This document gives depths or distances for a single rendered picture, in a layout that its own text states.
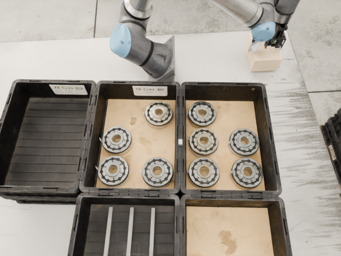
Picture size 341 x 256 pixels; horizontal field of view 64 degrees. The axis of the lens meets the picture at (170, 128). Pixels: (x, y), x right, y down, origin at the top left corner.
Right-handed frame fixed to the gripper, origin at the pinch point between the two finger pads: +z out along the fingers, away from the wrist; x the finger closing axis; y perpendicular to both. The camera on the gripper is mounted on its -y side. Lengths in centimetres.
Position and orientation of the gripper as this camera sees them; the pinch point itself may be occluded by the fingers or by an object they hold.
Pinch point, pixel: (263, 49)
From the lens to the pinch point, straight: 136.2
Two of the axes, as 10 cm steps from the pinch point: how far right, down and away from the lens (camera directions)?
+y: 0.6, 9.0, -4.4
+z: 0.0, 4.4, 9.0
